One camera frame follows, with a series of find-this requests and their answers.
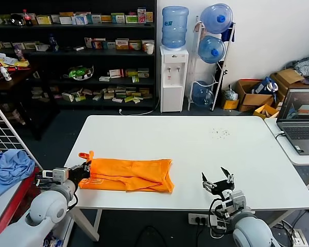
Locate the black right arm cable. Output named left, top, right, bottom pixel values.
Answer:
left=208, top=197, right=227, bottom=234

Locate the blue white medicine box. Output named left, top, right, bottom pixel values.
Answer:
left=72, top=14, right=89, bottom=26

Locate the red white cart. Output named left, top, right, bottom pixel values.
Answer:
left=0, top=149, right=56, bottom=247

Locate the dark blue cloth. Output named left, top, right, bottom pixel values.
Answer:
left=221, top=26, right=237, bottom=43

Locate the large cardboard box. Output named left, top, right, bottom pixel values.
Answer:
left=270, top=68, right=309, bottom=104

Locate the white power strip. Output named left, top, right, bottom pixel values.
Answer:
left=187, top=213, right=214, bottom=227

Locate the red white flat box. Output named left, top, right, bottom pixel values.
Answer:
left=108, top=69, right=125, bottom=79

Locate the grey plastic bag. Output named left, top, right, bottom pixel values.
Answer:
left=222, top=84, right=239, bottom=101

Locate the white plastic bottle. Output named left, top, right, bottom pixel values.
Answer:
left=0, top=65, right=12, bottom=82

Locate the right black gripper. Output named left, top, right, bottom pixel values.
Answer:
left=201, top=166, right=235, bottom=197

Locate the dark wooden table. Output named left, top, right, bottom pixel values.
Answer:
left=0, top=61, right=61, bottom=142

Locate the white jug rack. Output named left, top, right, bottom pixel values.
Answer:
left=187, top=15, right=237, bottom=112

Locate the small yellow box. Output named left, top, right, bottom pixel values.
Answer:
left=220, top=99, right=240, bottom=111

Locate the upright blue water bottle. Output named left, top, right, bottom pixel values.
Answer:
left=161, top=6, right=190, bottom=51

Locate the white floor cable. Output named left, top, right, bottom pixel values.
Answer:
left=119, top=97, right=162, bottom=116

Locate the grey floor power strip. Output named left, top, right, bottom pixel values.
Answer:
left=290, top=228, right=309, bottom=246

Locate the grey laptop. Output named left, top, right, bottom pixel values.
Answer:
left=277, top=87, right=309, bottom=156

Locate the black shiny helmet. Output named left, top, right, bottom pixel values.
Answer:
left=9, top=13, right=26, bottom=26

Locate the white wire grid panel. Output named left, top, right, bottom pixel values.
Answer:
left=0, top=94, right=55, bottom=191

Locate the cola bottle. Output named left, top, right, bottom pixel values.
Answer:
left=22, top=9, right=33, bottom=27

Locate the white work table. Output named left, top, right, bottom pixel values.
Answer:
left=48, top=115, right=309, bottom=242

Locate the blue water jug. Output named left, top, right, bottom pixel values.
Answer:
left=200, top=3, right=234, bottom=34
left=192, top=80, right=216, bottom=108
left=197, top=35, right=227, bottom=65

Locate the black shelf unit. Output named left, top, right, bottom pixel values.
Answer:
left=0, top=0, right=158, bottom=109

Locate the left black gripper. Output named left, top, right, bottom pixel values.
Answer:
left=68, top=160, right=92, bottom=183

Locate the pink white medicine box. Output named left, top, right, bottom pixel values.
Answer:
left=137, top=8, right=147, bottom=24

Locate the orange t-shirt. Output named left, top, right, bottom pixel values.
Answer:
left=78, top=150, right=176, bottom=194

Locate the pink drink bottle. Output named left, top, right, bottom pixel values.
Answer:
left=14, top=45, right=26, bottom=62

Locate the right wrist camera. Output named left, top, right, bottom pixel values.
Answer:
left=220, top=190, right=247, bottom=215

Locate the yellow cardboard box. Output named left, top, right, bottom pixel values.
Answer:
left=253, top=103, right=280, bottom=119

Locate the yellow white medicine box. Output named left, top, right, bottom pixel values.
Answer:
left=115, top=38, right=130, bottom=50

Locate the grey blue clothes pile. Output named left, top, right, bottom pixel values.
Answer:
left=288, top=56, right=309, bottom=87

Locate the blue bag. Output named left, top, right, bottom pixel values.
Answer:
left=253, top=76, right=279, bottom=96

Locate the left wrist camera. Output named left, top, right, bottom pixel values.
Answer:
left=42, top=167, right=67, bottom=183

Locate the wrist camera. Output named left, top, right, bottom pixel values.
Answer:
left=220, top=190, right=247, bottom=215
left=42, top=167, right=67, bottom=183

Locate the light blue garment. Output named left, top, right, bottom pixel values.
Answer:
left=0, top=149, right=36, bottom=197

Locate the blue drink bottle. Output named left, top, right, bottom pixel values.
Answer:
left=48, top=33, right=59, bottom=53

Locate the open cardboard box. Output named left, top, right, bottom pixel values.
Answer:
left=236, top=79, right=275, bottom=113

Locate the small white side table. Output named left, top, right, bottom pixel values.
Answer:
left=264, top=117, right=309, bottom=191

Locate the yellow green medicine box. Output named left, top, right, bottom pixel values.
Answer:
left=36, top=15, right=53, bottom=25

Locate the white water dispenser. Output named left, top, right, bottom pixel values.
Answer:
left=159, top=45, right=190, bottom=114

